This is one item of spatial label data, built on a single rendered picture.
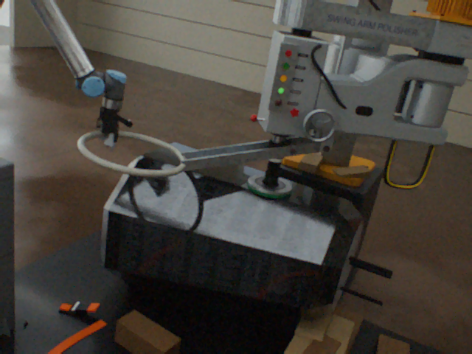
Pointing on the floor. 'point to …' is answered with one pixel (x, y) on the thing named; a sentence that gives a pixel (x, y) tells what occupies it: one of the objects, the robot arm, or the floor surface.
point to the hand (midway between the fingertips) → (110, 147)
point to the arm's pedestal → (7, 246)
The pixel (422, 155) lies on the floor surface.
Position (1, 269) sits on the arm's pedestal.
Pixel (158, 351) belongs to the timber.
